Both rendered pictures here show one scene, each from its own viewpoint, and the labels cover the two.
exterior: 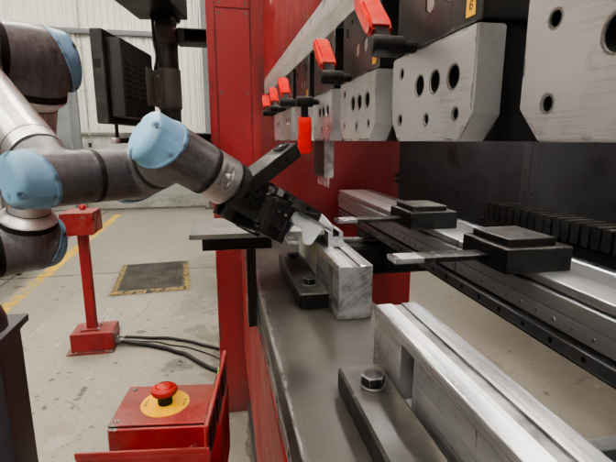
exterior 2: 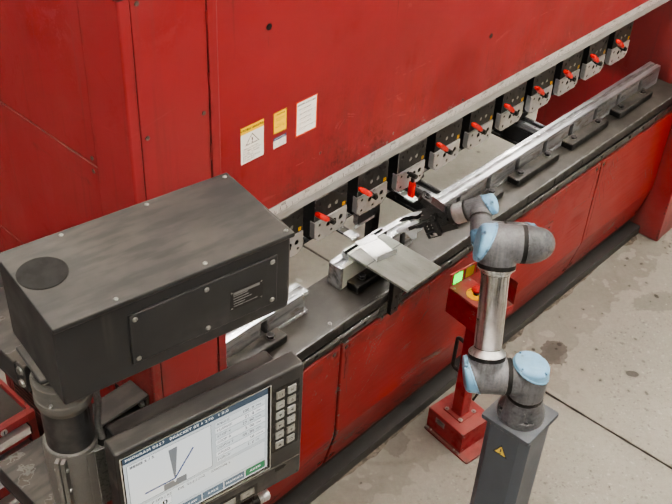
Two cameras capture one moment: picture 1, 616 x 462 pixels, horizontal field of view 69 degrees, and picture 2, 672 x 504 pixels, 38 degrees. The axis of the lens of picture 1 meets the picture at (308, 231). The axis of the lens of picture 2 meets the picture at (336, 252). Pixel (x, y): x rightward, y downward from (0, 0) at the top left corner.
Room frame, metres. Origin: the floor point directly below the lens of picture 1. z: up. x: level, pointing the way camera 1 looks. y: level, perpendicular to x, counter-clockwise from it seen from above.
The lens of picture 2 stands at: (2.71, 2.06, 3.08)
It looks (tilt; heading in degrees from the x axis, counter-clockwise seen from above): 38 degrees down; 232
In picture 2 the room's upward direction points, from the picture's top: 4 degrees clockwise
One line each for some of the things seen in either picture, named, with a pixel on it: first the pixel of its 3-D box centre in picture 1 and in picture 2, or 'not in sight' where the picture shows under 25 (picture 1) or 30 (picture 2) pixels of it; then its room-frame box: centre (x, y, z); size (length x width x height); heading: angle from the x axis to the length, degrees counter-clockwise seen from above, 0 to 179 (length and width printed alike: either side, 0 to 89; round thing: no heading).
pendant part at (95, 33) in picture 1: (128, 83); (203, 447); (2.05, 0.79, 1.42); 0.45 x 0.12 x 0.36; 1
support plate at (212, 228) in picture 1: (255, 226); (394, 262); (0.94, 0.11, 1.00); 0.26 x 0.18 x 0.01; 101
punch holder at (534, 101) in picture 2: not in sight; (533, 86); (0.01, -0.22, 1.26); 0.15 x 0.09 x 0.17; 11
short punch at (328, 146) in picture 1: (323, 163); (365, 212); (0.96, -0.03, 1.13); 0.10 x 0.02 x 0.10; 11
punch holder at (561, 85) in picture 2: not in sight; (561, 70); (-0.19, -0.25, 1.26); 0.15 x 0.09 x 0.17; 11
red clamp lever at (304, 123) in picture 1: (307, 125); (410, 184); (0.80, 0.00, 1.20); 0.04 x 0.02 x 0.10; 101
